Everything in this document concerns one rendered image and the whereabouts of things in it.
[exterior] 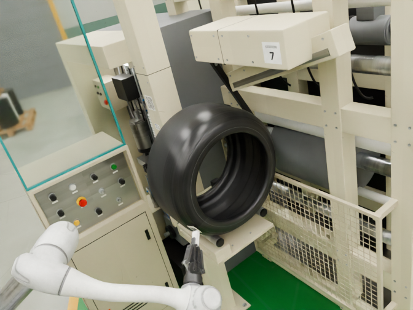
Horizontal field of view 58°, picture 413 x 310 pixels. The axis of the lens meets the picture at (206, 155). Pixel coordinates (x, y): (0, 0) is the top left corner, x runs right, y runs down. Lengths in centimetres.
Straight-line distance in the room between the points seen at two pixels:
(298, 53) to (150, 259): 157
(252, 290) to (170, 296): 150
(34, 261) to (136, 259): 104
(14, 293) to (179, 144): 88
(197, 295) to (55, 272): 49
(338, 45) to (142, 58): 83
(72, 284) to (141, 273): 108
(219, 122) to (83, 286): 80
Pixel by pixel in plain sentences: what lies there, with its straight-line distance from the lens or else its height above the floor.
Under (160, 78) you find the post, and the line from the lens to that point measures 179.
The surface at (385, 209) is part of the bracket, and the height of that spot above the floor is 98.
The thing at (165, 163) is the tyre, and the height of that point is 136.
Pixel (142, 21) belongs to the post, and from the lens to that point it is 174.
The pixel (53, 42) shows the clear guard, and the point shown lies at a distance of 193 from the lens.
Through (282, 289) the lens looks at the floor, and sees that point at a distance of 274.
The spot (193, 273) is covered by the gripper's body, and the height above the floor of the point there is 101.
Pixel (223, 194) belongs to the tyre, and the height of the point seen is 94.
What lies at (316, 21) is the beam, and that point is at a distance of 149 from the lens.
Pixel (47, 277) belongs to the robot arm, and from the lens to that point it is 142.
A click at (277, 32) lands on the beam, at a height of 177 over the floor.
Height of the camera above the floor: 204
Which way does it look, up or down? 27 degrees down
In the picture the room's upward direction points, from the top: 14 degrees counter-clockwise
